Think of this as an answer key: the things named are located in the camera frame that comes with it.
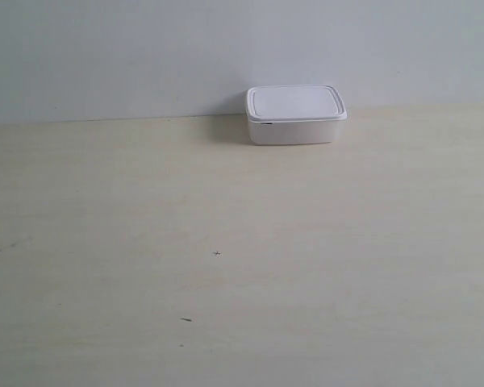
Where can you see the white lidded plastic container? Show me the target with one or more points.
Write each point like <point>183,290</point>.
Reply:
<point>294,114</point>

